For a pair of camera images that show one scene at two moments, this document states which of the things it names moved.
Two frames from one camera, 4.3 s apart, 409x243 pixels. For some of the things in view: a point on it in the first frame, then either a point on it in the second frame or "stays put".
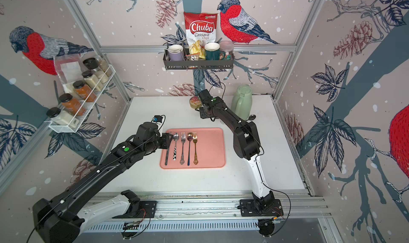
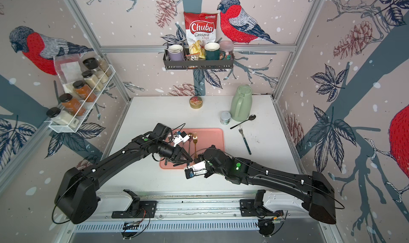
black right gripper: (202, 115) -> (204, 155)
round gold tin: (195, 102) stays put
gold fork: (195, 137) stays put
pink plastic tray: (195, 148) stays put
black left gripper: (168, 139) -> (178, 153)
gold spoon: (189, 137) stays put
